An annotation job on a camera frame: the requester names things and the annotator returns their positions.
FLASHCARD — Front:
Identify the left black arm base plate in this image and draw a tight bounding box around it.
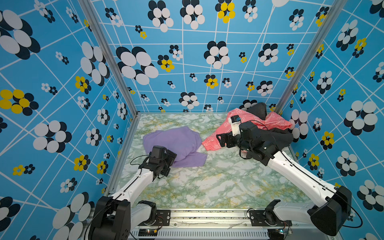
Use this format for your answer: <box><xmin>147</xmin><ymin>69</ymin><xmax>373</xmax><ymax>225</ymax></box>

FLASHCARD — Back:
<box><xmin>141</xmin><ymin>210</ymin><xmax>172</xmax><ymax>227</ymax></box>

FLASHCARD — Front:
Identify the front aluminium rail frame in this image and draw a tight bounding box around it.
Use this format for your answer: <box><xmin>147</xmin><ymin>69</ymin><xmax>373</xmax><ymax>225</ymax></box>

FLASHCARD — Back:
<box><xmin>127</xmin><ymin>209</ymin><xmax>342</xmax><ymax>240</ymax></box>

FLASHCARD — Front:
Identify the black cloth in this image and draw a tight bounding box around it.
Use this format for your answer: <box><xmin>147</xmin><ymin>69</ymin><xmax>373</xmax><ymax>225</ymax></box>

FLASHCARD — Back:
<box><xmin>247</xmin><ymin>103</ymin><xmax>294</xmax><ymax>150</ymax></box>

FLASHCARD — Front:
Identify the right aluminium corner post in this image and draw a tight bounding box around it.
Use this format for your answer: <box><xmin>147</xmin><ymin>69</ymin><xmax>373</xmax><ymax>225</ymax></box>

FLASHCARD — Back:
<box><xmin>275</xmin><ymin>0</ymin><xmax>348</xmax><ymax>114</ymax></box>

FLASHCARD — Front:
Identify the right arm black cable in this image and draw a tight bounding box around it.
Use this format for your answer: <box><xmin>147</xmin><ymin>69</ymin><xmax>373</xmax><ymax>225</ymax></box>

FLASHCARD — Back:
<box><xmin>248</xmin><ymin>119</ymin><xmax>364</xmax><ymax>229</ymax></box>

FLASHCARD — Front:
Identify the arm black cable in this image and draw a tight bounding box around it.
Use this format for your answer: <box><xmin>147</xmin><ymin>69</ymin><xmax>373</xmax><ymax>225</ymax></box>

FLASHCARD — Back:
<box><xmin>129</xmin><ymin>154</ymin><xmax>149</xmax><ymax>167</ymax></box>
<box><xmin>248</xmin><ymin>119</ymin><xmax>364</xmax><ymax>229</ymax></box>

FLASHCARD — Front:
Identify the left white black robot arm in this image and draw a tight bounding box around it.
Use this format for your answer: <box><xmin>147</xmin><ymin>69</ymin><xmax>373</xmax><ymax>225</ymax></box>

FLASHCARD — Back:
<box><xmin>86</xmin><ymin>146</ymin><xmax>177</xmax><ymax>240</ymax></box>

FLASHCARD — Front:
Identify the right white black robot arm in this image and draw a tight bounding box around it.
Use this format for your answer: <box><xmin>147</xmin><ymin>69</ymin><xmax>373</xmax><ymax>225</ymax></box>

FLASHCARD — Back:
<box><xmin>216</xmin><ymin>117</ymin><xmax>352</xmax><ymax>237</ymax></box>

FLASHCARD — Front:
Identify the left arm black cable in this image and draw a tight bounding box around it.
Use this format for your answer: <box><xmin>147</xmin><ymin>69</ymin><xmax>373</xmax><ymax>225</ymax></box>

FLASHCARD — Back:
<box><xmin>129</xmin><ymin>154</ymin><xmax>149</xmax><ymax>167</ymax></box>

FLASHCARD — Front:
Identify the left aluminium floor rail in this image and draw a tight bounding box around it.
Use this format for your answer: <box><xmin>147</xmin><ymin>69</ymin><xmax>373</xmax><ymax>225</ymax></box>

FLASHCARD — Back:
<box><xmin>103</xmin><ymin>112</ymin><xmax>141</xmax><ymax>197</ymax></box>

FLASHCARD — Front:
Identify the aluminium corner post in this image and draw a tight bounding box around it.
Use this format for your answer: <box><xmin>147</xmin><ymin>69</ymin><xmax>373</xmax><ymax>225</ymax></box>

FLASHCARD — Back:
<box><xmin>79</xmin><ymin>0</ymin><xmax>138</xmax><ymax>119</ymax></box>
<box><xmin>275</xmin><ymin>0</ymin><xmax>348</xmax><ymax>114</ymax></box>

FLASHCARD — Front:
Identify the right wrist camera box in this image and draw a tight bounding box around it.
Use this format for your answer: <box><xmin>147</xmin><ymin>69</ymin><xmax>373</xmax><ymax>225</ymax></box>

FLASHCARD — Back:
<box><xmin>228</xmin><ymin>115</ymin><xmax>241</xmax><ymax>136</ymax></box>

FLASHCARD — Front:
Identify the purple cloth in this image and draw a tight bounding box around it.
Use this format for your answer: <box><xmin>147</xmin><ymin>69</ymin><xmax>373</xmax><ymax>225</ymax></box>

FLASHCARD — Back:
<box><xmin>143</xmin><ymin>127</ymin><xmax>207</xmax><ymax>168</ymax></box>

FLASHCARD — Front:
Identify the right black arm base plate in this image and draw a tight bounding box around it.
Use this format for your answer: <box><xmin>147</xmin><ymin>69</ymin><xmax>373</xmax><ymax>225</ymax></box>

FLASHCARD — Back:
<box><xmin>246</xmin><ymin>209</ymin><xmax>292</xmax><ymax>228</ymax></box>

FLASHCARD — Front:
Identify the left aluminium corner post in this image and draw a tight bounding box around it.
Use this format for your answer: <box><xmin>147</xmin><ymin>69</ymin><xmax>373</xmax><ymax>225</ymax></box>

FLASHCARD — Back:
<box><xmin>79</xmin><ymin>0</ymin><xmax>138</xmax><ymax>119</ymax></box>

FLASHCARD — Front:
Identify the pink printed cloth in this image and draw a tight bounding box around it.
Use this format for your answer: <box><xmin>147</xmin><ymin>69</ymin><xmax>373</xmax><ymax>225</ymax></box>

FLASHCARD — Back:
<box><xmin>203</xmin><ymin>108</ymin><xmax>294</xmax><ymax>151</ymax></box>

